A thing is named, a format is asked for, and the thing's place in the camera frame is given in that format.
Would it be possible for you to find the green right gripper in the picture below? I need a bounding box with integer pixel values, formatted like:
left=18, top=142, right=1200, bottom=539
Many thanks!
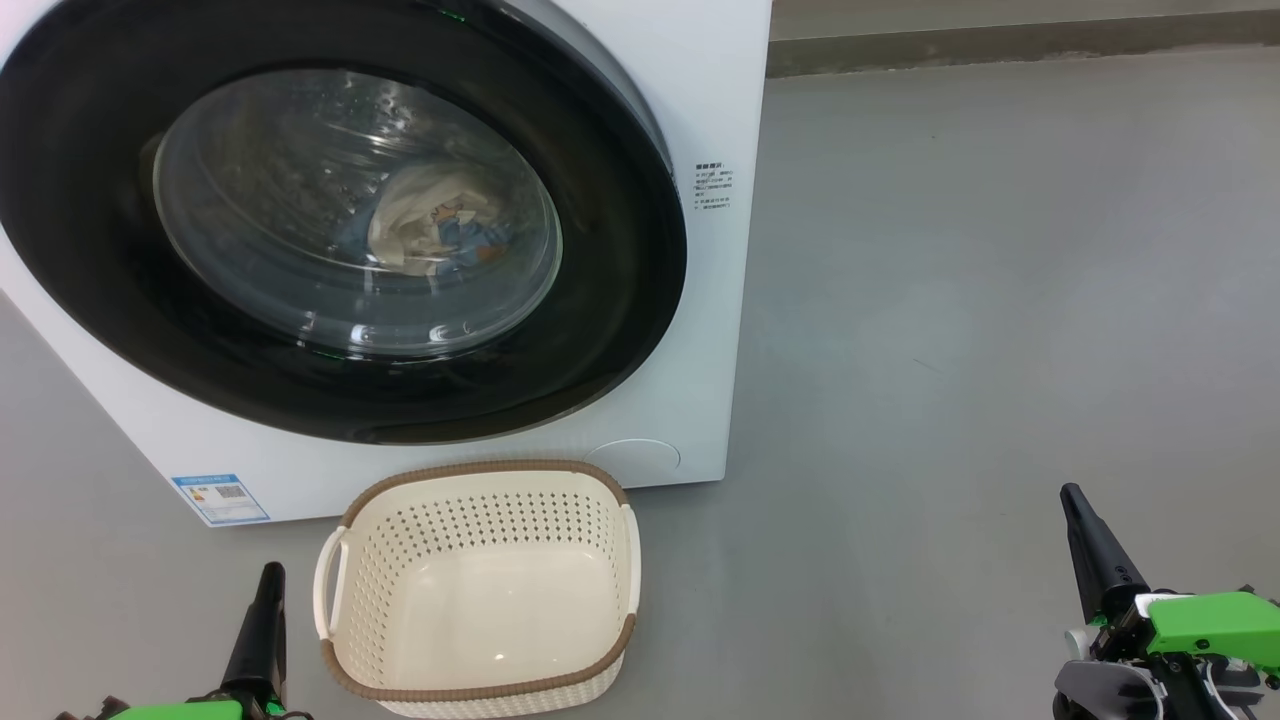
left=1052, top=483, right=1280, bottom=720

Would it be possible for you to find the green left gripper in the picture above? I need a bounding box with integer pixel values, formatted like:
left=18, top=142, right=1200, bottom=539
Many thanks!
left=55, top=562, right=301, bottom=720

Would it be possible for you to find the blue denim garment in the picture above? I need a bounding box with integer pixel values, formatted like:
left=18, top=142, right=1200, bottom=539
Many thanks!
left=335, top=210, right=377, bottom=266

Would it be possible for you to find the black round glass washer door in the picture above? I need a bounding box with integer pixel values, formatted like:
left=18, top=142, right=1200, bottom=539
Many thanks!
left=0, top=0, right=688, bottom=446

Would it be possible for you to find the blue cartoon print garment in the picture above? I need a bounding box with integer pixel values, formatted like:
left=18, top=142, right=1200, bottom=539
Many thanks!
left=366, top=160, right=516, bottom=276

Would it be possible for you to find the white front-load washing machine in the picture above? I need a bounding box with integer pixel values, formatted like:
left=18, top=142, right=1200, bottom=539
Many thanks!
left=0, top=0, right=773, bottom=528

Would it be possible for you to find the stainless steel washing machine drum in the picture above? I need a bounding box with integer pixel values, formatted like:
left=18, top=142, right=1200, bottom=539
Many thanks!
left=155, top=70, right=561, bottom=356

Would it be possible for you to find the blue energy label sticker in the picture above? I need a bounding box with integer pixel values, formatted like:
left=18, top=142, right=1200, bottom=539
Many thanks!
left=171, top=473, right=271, bottom=526

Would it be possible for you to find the cream perforated basket brown rim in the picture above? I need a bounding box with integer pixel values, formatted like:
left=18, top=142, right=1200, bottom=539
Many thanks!
left=313, top=460, right=642, bottom=719

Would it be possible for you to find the round white filter cover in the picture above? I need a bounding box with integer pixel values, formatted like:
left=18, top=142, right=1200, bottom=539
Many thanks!
left=583, top=438, right=681, bottom=481

